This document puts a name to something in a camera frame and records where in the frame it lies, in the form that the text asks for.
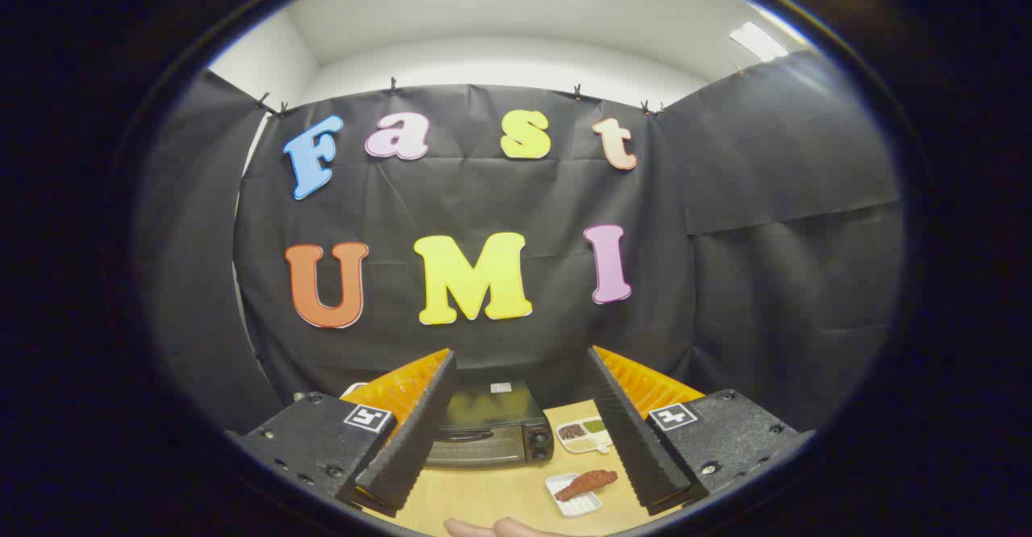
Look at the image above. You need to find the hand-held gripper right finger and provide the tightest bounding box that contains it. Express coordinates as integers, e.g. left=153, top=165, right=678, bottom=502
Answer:
left=586, top=346, right=815, bottom=516

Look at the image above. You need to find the white rectangular plate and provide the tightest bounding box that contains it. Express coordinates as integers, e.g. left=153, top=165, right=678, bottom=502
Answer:
left=545, top=472, right=603, bottom=518

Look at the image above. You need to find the small ceiling light panel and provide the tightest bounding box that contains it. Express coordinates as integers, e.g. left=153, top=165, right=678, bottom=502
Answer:
left=730, top=21, right=789, bottom=62

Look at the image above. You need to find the brown meat piece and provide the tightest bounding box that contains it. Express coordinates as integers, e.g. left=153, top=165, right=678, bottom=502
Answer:
left=555, top=469, right=618, bottom=502

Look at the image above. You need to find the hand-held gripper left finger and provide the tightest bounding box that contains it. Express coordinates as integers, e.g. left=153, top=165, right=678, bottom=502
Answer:
left=226, top=349, right=458, bottom=518

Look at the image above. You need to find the white divided dish with beans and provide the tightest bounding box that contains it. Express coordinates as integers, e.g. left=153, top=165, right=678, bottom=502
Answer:
left=556, top=417, right=614, bottom=454

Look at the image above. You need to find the black toaster oven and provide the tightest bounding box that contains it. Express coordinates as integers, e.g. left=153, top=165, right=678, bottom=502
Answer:
left=425, top=380, right=556, bottom=469

